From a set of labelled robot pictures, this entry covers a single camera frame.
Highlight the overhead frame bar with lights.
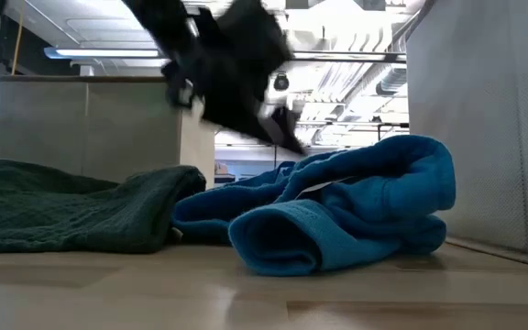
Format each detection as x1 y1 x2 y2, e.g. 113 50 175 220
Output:
43 45 408 64

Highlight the black overhead camera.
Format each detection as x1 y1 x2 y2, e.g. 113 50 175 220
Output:
272 71 292 93

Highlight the dark green knit cloth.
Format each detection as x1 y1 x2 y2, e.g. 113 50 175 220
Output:
0 158 207 256

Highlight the white fabric storage bin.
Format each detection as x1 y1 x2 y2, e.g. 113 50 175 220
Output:
405 0 528 271

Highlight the beige fabric storage bin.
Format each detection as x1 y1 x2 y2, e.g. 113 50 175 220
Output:
0 75 217 190

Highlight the grey ceiling ventilation duct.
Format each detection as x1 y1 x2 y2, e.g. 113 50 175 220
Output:
375 67 410 97

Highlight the black garment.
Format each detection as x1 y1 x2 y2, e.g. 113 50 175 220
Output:
194 0 309 157

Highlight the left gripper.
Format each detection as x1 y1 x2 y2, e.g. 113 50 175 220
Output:
161 58 206 112

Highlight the blue fleece garment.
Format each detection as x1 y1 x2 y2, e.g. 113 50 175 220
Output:
171 134 457 278

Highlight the black background rig frame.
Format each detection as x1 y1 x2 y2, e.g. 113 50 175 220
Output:
215 119 410 184

